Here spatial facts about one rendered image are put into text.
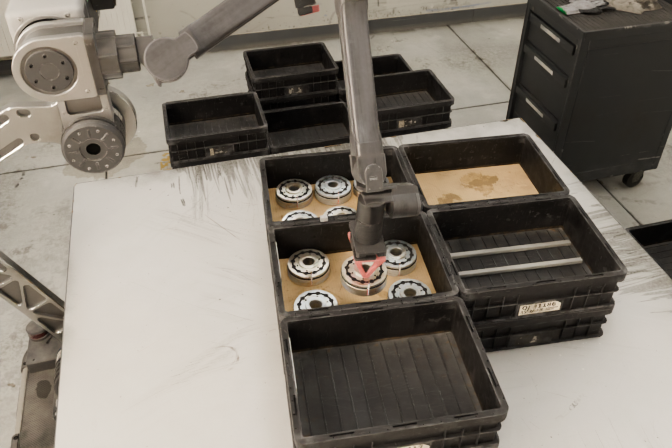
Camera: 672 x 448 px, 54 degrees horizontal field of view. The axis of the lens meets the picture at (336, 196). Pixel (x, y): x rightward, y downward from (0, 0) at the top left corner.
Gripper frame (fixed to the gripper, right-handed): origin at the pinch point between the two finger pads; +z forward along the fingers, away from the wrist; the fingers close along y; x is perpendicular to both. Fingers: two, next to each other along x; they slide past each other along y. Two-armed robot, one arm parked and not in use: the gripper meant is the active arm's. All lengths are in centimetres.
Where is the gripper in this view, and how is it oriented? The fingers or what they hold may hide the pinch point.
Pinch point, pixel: (363, 266)
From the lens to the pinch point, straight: 146.7
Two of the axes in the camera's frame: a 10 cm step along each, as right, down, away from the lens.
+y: -1.5, -6.2, 7.7
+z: -0.6, 7.8, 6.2
